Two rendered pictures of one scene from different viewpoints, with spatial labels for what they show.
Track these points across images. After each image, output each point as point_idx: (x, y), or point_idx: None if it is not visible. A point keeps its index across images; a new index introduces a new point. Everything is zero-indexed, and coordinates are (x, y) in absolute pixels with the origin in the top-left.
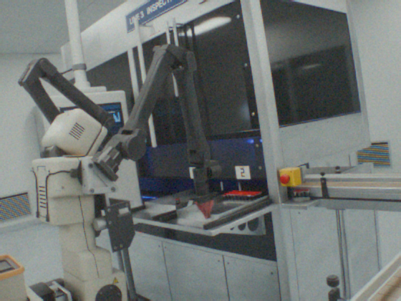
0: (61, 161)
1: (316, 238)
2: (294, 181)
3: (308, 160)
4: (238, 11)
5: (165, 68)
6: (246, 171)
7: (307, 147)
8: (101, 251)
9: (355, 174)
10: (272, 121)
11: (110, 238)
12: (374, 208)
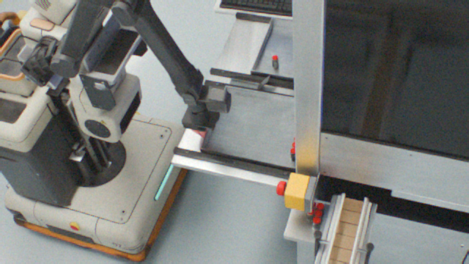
0: (24, 29)
1: (378, 252)
2: (285, 203)
3: (391, 188)
4: None
5: (89, 9)
6: None
7: (398, 175)
8: (88, 97)
9: None
10: (302, 120)
11: (88, 97)
12: None
